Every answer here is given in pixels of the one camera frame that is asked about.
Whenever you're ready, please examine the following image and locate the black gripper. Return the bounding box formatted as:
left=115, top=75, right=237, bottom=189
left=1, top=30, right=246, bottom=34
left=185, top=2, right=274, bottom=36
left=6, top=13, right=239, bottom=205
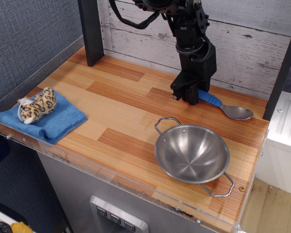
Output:
left=170, top=40, right=217, bottom=105

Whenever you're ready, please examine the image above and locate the blue handled metal spoon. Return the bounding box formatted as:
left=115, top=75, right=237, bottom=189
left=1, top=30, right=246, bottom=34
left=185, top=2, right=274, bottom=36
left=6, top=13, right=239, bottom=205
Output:
left=198, top=89, right=254, bottom=120

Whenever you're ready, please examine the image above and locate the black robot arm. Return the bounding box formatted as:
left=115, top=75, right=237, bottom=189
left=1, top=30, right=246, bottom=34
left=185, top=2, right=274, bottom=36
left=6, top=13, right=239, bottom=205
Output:
left=134, top=0, right=217, bottom=105

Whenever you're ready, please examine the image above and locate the blue folded cloth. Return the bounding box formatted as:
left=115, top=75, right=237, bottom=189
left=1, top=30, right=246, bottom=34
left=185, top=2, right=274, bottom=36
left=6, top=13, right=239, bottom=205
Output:
left=0, top=92, right=87, bottom=144

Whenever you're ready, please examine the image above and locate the white metal shelf unit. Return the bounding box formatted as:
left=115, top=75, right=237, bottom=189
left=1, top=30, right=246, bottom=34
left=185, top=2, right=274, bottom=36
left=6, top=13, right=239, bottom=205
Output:
left=256, top=91, right=291, bottom=193

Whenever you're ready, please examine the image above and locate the silver dispenser button panel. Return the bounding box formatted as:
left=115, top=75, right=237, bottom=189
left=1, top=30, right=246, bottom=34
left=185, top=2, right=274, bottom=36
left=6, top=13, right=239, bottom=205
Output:
left=90, top=195, right=149, bottom=233

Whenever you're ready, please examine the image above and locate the leopard print plush toy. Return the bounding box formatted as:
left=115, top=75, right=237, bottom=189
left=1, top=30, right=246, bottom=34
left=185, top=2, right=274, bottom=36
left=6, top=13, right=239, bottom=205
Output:
left=17, top=87, right=57, bottom=124

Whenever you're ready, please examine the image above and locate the yellow and black bag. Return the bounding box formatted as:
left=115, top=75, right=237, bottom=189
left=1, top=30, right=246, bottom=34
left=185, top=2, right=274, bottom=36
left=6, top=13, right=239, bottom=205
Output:
left=0, top=221, right=34, bottom=233

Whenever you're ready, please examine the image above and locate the stainless steel two-handled bowl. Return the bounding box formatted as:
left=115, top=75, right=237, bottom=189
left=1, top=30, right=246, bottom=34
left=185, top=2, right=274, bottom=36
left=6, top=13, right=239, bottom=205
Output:
left=154, top=122, right=230, bottom=186

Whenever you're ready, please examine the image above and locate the black cable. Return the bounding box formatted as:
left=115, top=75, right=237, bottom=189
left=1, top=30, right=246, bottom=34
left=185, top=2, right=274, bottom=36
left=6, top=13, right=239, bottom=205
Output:
left=108, top=0, right=160, bottom=31

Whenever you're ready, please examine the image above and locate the dark vertical post right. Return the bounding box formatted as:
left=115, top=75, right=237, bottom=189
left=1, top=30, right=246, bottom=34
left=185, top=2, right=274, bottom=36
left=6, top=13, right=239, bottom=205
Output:
left=263, top=40, right=291, bottom=121

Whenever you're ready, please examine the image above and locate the dark vertical post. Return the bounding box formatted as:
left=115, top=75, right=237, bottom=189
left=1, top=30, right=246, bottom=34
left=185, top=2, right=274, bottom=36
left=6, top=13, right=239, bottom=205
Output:
left=263, top=40, right=291, bottom=121
left=78, top=0, right=104, bottom=67

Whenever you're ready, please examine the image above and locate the dark vertical post left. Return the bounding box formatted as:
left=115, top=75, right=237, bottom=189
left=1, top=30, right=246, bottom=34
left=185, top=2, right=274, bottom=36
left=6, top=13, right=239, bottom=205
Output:
left=78, top=0, right=104, bottom=67

